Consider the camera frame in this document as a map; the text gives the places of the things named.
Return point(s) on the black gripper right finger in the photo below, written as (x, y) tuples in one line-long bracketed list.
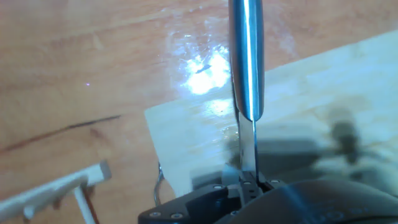
[(269, 183)]

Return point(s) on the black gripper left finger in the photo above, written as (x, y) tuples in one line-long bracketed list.
[(192, 208)]

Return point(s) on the stainless steel cleaver knife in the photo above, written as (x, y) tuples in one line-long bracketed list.
[(247, 62)]

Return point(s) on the bamboo cutting board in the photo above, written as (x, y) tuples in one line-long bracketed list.
[(311, 93)]

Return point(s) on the wooden peg rack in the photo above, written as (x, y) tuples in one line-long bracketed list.
[(62, 183)]

